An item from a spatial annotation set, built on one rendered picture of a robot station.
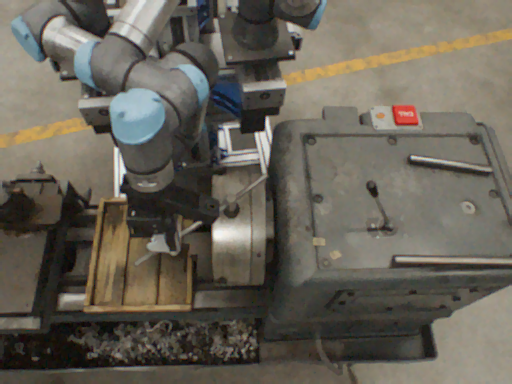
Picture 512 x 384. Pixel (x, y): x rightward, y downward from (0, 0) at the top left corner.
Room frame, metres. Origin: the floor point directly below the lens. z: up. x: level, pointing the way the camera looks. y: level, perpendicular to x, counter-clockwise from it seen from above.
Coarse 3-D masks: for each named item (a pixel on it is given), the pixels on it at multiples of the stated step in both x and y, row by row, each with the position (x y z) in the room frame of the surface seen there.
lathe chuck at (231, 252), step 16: (224, 176) 0.51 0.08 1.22; (240, 176) 0.51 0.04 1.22; (224, 192) 0.46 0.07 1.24; (240, 208) 0.42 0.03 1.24; (224, 224) 0.38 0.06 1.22; (240, 224) 0.38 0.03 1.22; (224, 240) 0.35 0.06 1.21; (240, 240) 0.35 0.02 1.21; (224, 256) 0.32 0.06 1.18; (240, 256) 0.32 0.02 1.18; (224, 272) 0.29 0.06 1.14; (240, 272) 0.30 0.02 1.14
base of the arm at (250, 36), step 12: (240, 24) 1.04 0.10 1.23; (252, 24) 1.02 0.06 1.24; (264, 24) 1.03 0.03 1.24; (276, 24) 1.07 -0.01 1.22; (240, 36) 1.03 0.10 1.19; (252, 36) 1.01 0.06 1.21; (264, 36) 1.02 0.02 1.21; (276, 36) 1.05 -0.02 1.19; (252, 48) 1.01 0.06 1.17; (264, 48) 1.01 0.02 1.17
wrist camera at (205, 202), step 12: (180, 192) 0.33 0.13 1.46; (192, 192) 0.34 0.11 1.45; (156, 204) 0.30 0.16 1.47; (168, 204) 0.30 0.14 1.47; (180, 204) 0.30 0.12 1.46; (192, 204) 0.31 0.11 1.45; (204, 204) 0.32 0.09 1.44; (216, 204) 0.33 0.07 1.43; (192, 216) 0.30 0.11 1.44; (204, 216) 0.30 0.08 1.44; (216, 216) 0.30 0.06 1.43
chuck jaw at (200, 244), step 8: (184, 240) 0.38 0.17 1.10; (192, 240) 0.38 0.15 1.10; (200, 240) 0.38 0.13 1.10; (208, 240) 0.38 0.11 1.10; (184, 248) 0.37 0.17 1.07; (192, 248) 0.36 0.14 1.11; (200, 248) 0.36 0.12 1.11; (208, 248) 0.36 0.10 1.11; (192, 256) 0.34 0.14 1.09; (200, 256) 0.34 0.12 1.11; (208, 256) 0.34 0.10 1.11; (200, 264) 0.32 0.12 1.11; (208, 264) 0.32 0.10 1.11; (200, 272) 0.30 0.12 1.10; (208, 272) 0.30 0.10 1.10; (216, 280) 0.29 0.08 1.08; (224, 280) 0.29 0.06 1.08
